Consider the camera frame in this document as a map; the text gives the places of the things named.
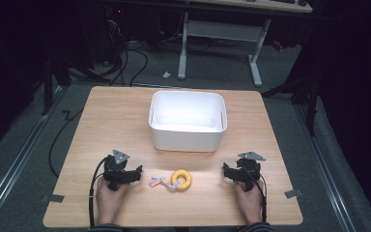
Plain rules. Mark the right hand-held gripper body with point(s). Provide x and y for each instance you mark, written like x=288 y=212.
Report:
x=248 y=169

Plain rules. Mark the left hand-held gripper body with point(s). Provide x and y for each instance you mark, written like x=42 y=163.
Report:
x=114 y=169

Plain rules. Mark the white plastic bin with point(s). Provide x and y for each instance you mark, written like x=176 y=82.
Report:
x=186 y=121

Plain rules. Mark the person's left hand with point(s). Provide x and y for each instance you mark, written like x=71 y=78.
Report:
x=109 y=201

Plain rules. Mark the person's right hand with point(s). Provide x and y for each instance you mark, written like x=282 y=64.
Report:
x=249 y=204

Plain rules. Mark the grey tape piece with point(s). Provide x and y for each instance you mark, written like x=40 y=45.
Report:
x=53 y=198
x=293 y=193

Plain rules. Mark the black metal stand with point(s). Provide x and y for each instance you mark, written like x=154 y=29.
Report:
x=48 y=87
x=310 y=103

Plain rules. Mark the small white floor scrap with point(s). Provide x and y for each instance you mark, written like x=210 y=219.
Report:
x=166 y=75

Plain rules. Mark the red object under desk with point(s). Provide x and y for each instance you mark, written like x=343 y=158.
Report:
x=277 y=45

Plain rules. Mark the metal floor rail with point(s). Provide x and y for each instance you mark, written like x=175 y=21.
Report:
x=16 y=161
x=327 y=167

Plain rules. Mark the white frame desk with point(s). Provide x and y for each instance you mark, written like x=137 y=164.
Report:
x=220 y=30

